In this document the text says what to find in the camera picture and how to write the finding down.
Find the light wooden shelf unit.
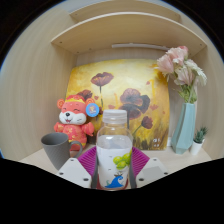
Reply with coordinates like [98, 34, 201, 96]
[50, 0, 208, 56]

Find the pink and white flower bouquet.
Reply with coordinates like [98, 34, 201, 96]
[155, 45, 208, 105]

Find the clear plastic drink bottle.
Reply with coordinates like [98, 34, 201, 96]
[95, 109, 134, 191]

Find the teal faceted vase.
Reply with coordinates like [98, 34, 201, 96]
[170, 102, 197, 156]

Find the small potted succulent plant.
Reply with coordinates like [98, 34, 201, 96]
[189, 125, 210, 156]

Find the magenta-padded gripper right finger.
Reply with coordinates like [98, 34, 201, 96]
[128, 146, 170, 190]

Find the grey mug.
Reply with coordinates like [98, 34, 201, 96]
[40, 132, 84, 171]

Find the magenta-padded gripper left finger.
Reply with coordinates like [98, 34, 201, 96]
[56, 146, 100, 190]

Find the yellow poppy flower painting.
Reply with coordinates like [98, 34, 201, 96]
[65, 59, 171, 151]

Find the red plush toy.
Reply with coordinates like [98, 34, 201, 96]
[53, 94, 101, 152]

